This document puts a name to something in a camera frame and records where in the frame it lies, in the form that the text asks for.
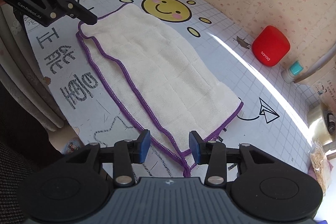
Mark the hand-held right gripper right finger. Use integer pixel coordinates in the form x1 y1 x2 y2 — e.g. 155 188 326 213
189 130 275 187

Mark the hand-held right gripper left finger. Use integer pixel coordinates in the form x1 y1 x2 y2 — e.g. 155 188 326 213
64 130 152 186

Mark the white towel with purple edge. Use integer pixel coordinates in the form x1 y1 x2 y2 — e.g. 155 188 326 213
76 2 244 178

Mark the clear tape roll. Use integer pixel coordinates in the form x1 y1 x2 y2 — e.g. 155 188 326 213
308 102 336 153

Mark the clear plastic snack bag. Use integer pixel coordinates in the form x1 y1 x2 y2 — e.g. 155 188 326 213
310 141 332 193

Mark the teal capped white stamp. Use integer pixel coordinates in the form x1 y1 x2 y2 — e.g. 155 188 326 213
281 61 303 83

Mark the red cylindrical speaker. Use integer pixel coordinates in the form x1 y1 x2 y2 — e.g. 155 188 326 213
252 25 290 67

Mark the cartoon paper note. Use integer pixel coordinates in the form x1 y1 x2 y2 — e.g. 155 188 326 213
315 77 336 102

